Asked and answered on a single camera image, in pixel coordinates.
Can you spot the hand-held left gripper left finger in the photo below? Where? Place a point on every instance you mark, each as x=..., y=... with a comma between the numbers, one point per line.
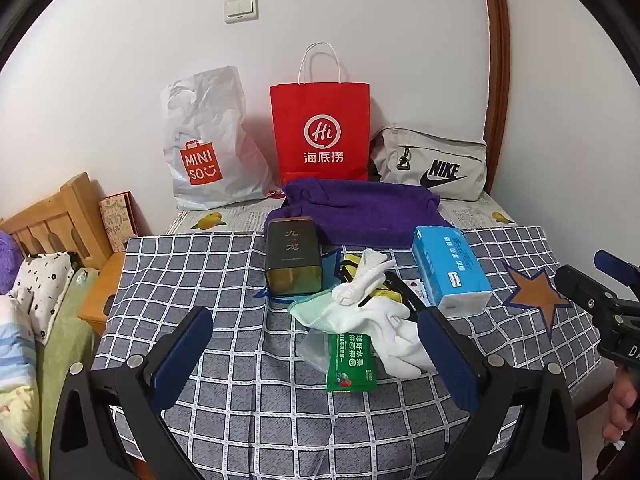
x=182, y=355

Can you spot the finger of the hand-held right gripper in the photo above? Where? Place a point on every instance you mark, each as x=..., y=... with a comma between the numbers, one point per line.
x=616, y=263
x=582, y=285

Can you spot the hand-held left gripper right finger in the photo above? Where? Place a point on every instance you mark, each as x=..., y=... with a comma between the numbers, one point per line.
x=450, y=360

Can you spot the green snack packet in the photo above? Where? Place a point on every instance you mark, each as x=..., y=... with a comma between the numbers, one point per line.
x=350, y=360

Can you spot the yellow black pouch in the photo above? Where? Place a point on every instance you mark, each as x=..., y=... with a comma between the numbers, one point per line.
x=351, y=266

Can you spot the green wet wipes pack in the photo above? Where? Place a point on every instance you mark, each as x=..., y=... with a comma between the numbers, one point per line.
x=312, y=310

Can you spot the person's right hand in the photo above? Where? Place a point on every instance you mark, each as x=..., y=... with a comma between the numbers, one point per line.
x=622, y=400

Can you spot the small fruit print sachet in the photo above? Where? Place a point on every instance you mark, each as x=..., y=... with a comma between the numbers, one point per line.
x=416, y=287

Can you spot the grey checked blanket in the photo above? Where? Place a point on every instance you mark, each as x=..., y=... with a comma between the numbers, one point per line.
x=200, y=270

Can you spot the blue tissue pack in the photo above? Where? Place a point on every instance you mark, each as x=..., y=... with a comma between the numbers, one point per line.
x=450, y=270

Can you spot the wooden nightstand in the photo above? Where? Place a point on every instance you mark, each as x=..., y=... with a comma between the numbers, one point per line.
x=102, y=290

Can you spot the green blanket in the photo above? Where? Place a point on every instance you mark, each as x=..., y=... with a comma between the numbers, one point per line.
x=62, y=360

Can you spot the clear plastic bag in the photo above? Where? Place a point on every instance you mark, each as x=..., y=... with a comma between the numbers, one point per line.
x=315, y=350

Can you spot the fruit print bedsheet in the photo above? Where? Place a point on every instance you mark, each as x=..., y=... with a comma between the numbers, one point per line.
x=235, y=220

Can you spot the dark green tea tin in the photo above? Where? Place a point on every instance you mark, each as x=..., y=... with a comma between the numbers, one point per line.
x=290, y=255

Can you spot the brown gift box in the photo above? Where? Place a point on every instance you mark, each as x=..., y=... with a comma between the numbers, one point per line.
x=116, y=220

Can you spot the floral white pillow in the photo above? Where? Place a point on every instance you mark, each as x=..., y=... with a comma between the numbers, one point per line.
x=45, y=285

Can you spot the pastel striped quilt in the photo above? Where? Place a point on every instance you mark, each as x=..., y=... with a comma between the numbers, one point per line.
x=17, y=370

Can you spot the purple towel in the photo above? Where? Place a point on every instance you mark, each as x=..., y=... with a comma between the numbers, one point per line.
x=360, y=210

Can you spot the wooden headboard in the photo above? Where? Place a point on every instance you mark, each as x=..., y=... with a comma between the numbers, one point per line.
x=65, y=215

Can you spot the small red white packet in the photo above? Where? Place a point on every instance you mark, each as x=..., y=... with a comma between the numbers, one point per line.
x=274, y=192

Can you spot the grey waist bag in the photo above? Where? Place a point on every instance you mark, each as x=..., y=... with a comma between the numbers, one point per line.
x=430, y=165

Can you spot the purple plush cushion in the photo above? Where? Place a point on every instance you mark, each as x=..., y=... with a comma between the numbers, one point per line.
x=9, y=260

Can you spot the white plastic shopping bag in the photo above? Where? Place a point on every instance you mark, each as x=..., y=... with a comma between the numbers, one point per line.
x=210, y=135

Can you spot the red paper bag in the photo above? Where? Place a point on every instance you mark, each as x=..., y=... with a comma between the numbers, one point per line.
x=320, y=135

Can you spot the brown wooden door frame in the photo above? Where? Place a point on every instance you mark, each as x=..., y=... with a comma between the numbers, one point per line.
x=497, y=60

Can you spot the white light switch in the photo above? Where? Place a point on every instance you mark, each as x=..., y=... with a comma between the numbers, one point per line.
x=241, y=8

